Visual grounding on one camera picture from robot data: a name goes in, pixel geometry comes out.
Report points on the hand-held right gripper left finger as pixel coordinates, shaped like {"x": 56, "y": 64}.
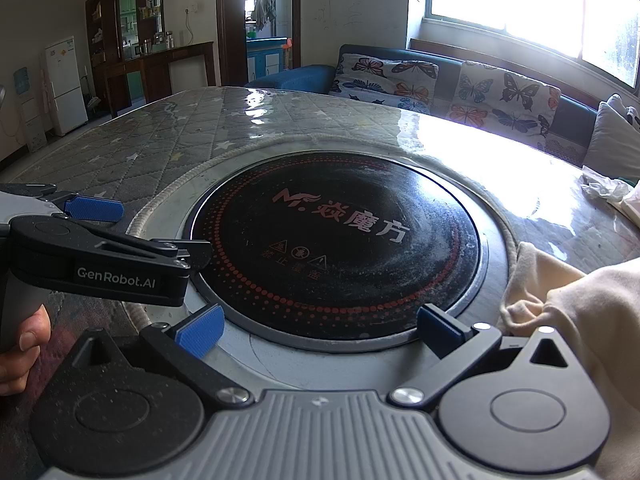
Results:
{"x": 200, "y": 331}

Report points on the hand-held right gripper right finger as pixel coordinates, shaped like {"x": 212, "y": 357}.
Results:
{"x": 440, "y": 329}

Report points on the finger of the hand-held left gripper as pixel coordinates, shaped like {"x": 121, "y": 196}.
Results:
{"x": 95, "y": 208}
{"x": 195, "y": 252}

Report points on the cream garment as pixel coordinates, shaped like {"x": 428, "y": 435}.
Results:
{"x": 590, "y": 310}

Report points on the hanging grey clothes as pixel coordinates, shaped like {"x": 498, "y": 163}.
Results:
{"x": 262, "y": 10}

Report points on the person's left hand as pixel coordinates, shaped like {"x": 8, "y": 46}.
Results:
{"x": 27, "y": 345}

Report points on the grey quilted star table cover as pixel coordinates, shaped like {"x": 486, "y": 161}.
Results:
{"x": 150, "y": 135}

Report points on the white refrigerator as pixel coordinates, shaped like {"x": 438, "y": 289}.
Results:
{"x": 65, "y": 85}

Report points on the black round induction cooktop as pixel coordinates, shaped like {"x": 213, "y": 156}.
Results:
{"x": 340, "y": 240}

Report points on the dark wooden cabinet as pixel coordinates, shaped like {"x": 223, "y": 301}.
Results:
{"x": 150, "y": 65}

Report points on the blue cabinet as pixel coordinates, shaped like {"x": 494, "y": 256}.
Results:
{"x": 265, "y": 57}

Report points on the butterfly print cushion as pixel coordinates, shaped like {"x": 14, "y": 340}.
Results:
{"x": 385, "y": 82}
{"x": 500, "y": 97}

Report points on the blue sofa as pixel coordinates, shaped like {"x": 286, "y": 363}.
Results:
{"x": 572, "y": 120}

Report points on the grey pillow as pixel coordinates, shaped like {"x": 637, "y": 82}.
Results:
{"x": 612, "y": 145}

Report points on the wooden door frame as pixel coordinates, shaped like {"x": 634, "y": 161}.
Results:
{"x": 230, "y": 20}

